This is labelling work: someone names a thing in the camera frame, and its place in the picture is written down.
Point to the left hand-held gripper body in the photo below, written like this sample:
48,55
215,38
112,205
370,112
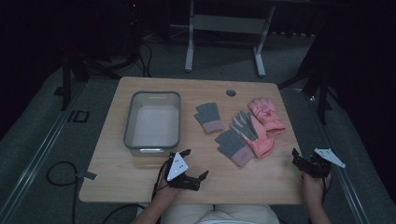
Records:
176,166

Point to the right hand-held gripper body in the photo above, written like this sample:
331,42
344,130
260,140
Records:
317,168

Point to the pink padded glove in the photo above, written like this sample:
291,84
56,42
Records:
266,113
260,141

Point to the gray knit glove pink cuff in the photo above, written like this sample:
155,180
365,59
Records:
208,116
232,146

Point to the translucent plastic bin gray rim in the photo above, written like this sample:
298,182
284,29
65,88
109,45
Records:
154,124

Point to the person's right hand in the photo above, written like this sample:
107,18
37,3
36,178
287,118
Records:
314,189

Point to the person's left hand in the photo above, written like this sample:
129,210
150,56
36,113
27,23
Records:
166,192

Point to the person's beige pants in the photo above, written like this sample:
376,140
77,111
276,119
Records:
218,214

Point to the black tripod stand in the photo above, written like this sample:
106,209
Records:
67,81
320,93

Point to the round table grommet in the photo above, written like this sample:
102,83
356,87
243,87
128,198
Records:
231,93

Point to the gray plug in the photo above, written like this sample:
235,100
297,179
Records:
88,176

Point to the white metal stand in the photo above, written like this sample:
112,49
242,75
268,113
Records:
227,24

